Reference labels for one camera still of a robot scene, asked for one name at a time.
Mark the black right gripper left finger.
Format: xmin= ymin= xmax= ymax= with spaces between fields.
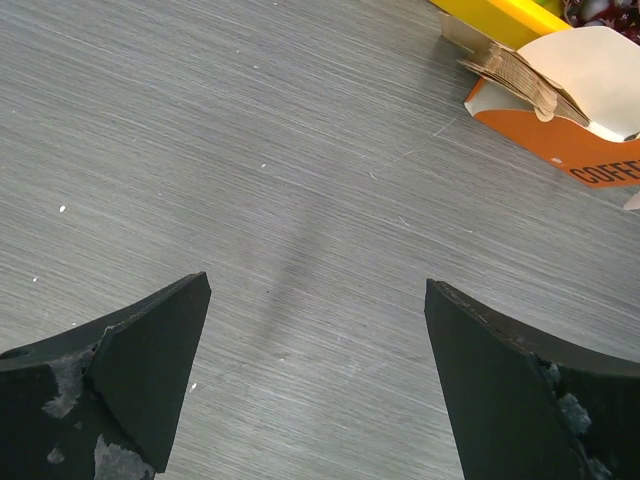
xmin=1 ymin=272 xmax=211 ymax=480

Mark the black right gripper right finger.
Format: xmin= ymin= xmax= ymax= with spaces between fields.
xmin=424 ymin=279 xmax=639 ymax=480

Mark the orange coffee filter box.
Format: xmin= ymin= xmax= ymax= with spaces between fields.
xmin=454 ymin=26 xmax=639 ymax=188

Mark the stack of brown filters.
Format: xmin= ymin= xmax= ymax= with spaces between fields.
xmin=459 ymin=42 xmax=590 ymax=127

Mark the yellow plastic fruit tray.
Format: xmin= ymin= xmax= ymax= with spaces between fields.
xmin=431 ymin=0 xmax=570 ymax=49

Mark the dark purple grape bunch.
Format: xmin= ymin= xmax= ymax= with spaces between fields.
xmin=562 ymin=0 xmax=639 ymax=44

